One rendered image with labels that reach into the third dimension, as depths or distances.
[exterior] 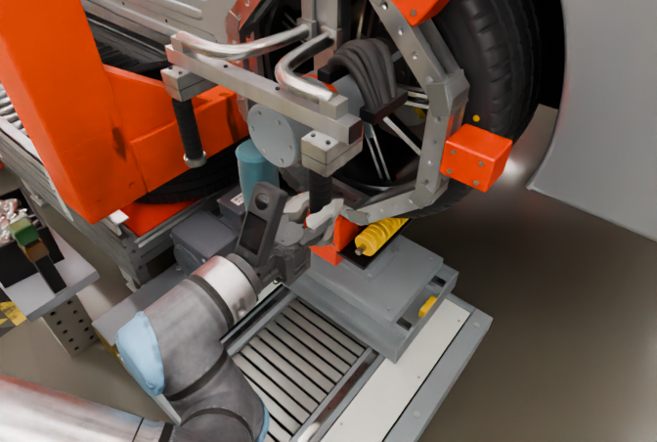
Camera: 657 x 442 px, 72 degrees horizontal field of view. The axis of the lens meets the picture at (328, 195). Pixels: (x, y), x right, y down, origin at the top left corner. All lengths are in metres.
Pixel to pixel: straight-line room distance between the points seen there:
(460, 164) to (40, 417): 0.65
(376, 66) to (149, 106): 0.69
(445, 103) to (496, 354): 1.02
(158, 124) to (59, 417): 0.86
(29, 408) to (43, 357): 1.23
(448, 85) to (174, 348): 0.54
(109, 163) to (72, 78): 0.22
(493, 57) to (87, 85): 0.81
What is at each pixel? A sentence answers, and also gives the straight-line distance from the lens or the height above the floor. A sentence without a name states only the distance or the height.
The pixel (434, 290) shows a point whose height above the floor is 0.16.
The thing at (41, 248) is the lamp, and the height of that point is 0.59.
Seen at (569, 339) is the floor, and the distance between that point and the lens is 1.73.
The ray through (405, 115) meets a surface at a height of 0.73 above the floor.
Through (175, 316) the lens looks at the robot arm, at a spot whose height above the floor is 0.85.
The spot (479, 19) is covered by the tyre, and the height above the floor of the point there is 1.06.
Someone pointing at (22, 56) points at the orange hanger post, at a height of 0.95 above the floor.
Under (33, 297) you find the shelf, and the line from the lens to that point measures 1.27.
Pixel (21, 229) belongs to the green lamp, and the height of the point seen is 0.66.
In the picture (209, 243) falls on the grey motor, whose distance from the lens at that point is 1.28.
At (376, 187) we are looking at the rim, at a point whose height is 0.63.
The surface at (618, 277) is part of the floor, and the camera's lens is 1.99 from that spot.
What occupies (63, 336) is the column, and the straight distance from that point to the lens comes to 1.63.
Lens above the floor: 1.32
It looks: 41 degrees down
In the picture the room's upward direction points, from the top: straight up
